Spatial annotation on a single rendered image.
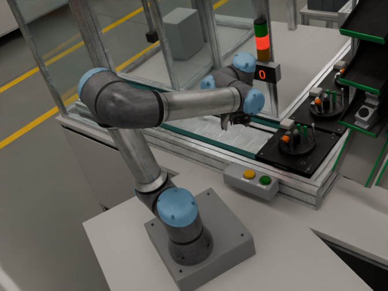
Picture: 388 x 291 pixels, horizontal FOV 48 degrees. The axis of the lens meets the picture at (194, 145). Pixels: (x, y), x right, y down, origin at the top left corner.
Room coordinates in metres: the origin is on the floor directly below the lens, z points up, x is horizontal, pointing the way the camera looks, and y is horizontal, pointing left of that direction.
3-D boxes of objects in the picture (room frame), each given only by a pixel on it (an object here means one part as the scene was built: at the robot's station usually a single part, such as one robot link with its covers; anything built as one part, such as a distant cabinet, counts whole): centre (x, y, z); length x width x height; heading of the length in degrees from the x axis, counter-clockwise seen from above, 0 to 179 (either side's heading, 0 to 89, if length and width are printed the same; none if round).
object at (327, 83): (1.62, -0.76, 1.01); 0.24 x 0.24 x 0.13; 42
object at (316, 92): (1.45, -0.58, 1.01); 0.24 x 0.24 x 0.13; 42
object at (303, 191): (1.38, -0.09, 0.91); 0.89 x 0.06 x 0.11; 42
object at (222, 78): (1.18, -0.13, 1.38); 0.11 x 0.11 x 0.08; 26
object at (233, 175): (1.20, -0.18, 0.93); 0.21 x 0.07 x 0.06; 42
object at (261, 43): (1.50, -0.35, 1.34); 0.05 x 0.05 x 0.05
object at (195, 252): (0.94, 0.09, 1.00); 0.15 x 0.15 x 0.10
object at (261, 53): (1.50, -0.35, 1.29); 0.05 x 0.05 x 0.05
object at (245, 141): (1.52, -0.21, 0.91); 0.84 x 0.28 x 0.10; 42
